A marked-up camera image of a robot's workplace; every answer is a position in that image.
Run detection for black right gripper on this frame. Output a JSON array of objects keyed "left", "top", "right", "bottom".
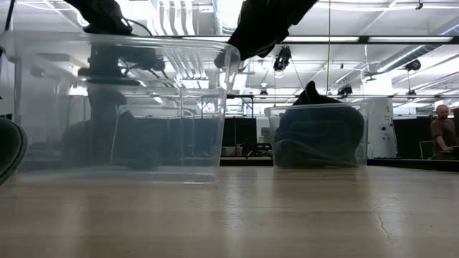
[{"left": 227, "top": 0, "right": 319, "bottom": 61}]

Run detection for grey-green beanie hat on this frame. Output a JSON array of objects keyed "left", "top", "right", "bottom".
[{"left": 274, "top": 138, "right": 361, "bottom": 169}]

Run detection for thin vertical pole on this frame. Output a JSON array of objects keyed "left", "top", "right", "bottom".
[{"left": 326, "top": 0, "right": 331, "bottom": 96}]

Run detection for small clear plastic bin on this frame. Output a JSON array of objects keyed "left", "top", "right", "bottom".
[{"left": 264, "top": 102, "right": 370, "bottom": 169}]

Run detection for large clear plastic bin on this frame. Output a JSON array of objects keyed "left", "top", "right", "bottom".
[{"left": 0, "top": 30, "right": 241, "bottom": 186}]

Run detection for black partition panel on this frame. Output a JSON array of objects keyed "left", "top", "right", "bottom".
[{"left": 221, "top": 117, "right": 258, "bottom": 147}]

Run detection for white cylindrical machine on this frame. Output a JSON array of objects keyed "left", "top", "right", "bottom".
[{"left": 367, "top": 98, "right": 398, "bottom": 159}]

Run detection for office chair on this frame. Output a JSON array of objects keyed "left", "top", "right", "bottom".
[{"left": 418, "top": 140, "right": 435, "bottom": 161}]

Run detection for person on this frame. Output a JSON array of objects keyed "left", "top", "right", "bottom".
[{"left": 429, "top": 103, "right": 459, "bottom": 161}]

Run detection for black overhead camera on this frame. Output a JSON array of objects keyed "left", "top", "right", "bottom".
[{"left": 272, "top": 45, "right": 293, "bottom": 72}]

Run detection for silver ventilation duct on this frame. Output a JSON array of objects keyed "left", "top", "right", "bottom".
[
  {"left": 374, "top": 24, "right": 459, "bottom": 75},
  {"left": 211, "top": 0, "right": 248, "bottom": 35}
]

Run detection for black frame beam with lights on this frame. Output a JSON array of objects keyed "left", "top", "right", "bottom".
[{"left": 157, "top": 34, "right": 459, "bottom": 46}]

